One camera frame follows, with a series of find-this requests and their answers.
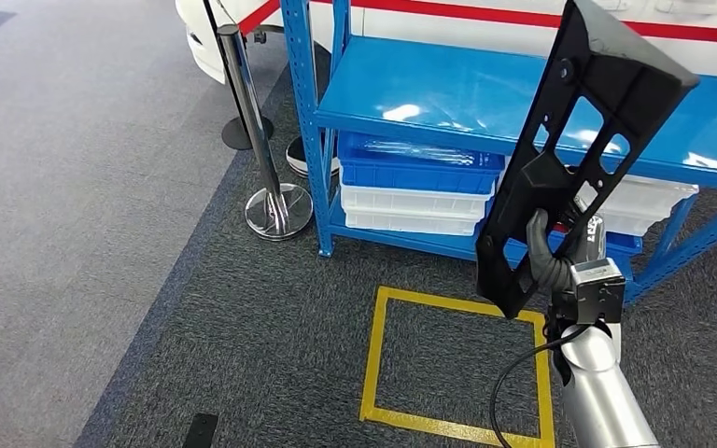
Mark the white car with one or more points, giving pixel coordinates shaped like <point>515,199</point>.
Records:
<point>433,26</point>

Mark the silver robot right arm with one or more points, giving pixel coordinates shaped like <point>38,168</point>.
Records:
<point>593,383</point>

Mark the blue metal shelf rack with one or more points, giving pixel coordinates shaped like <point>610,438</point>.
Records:
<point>433,93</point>

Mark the red item in bin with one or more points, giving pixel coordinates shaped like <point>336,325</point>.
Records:
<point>558,227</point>

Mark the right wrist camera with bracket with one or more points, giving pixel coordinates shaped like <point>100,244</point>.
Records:
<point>596,287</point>

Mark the black pole stand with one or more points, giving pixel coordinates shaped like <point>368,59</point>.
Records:
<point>250,133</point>

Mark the yellow floor tape square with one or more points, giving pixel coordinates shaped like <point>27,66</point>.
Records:
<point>383,346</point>

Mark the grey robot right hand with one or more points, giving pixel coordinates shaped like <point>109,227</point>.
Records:
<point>544,260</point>

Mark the black plastic frame part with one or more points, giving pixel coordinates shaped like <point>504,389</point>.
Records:
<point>612,74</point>

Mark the chrome stanchion post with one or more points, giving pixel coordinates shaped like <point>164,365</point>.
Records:
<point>278,210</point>
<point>306,161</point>

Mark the red barrier belt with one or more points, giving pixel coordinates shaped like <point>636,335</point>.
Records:
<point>488,12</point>
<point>259,15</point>

